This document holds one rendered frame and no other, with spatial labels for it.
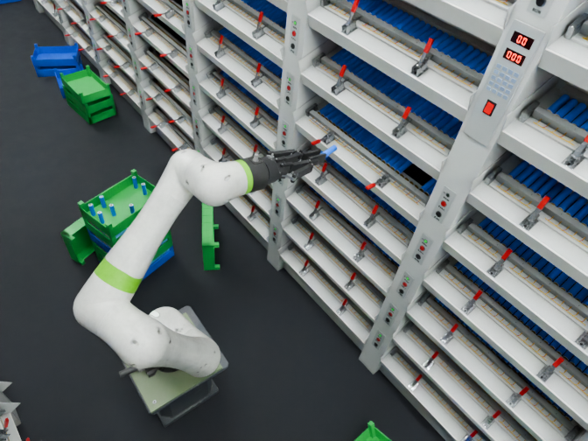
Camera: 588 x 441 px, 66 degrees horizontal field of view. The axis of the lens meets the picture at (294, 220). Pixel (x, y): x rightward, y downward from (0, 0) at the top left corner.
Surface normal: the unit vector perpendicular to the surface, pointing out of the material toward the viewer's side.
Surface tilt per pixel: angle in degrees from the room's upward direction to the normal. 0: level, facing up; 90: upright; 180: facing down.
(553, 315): 19
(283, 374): 0
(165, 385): 0
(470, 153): 90
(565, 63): 109
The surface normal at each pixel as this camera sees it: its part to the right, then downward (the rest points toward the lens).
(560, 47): -0.16, -0.50
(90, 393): 0.09, -0.68
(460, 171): -0.77, 0.41
